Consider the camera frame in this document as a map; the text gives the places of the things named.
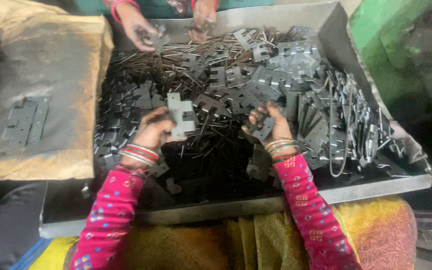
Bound green machine body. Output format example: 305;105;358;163
349;0;432;117

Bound heap of grey hinge leaves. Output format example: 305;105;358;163
94;25;408;196

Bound grey metal hinge leaf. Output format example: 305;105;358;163
166;92;197;140

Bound hinge leaf with pin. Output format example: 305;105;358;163
149;25;172;54

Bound brown burlap sack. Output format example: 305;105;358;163
0;0;115;181

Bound gold and green wrist bangles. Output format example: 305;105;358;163
264;139;300;164

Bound dark cloth with blue edge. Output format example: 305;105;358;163
0;181;53;270

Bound large grey metal tray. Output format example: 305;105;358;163
39;1;432;239

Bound bent steel wire loop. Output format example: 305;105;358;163
327;77;353;178

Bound heap of dark metal pins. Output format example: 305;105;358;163
105;28;295;177

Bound red and silver wrist bangles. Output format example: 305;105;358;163
118;143;160;168

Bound dark grey hinge piece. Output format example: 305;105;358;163
247;112;276;142

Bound person's right hand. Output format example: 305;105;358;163
241;101;295;146

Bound person's left hand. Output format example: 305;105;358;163
134;106;187;151

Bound yellow orange lap cloth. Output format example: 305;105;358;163
28;195;418;270

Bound assembled grey hinge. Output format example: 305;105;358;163
28;96;52;144
1;98;37;147

